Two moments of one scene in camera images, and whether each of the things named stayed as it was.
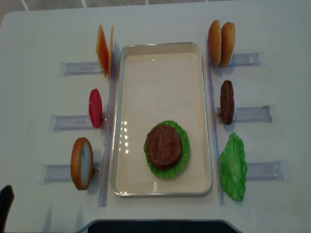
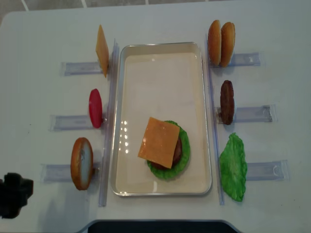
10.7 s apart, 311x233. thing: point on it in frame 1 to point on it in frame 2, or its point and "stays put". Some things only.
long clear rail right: [220, 188] stays put
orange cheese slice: [111, 47] to [159, 142]
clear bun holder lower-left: [59, 173] stays put
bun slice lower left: [82, 163] stays put
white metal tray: [158, 81] stays put
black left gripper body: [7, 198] to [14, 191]
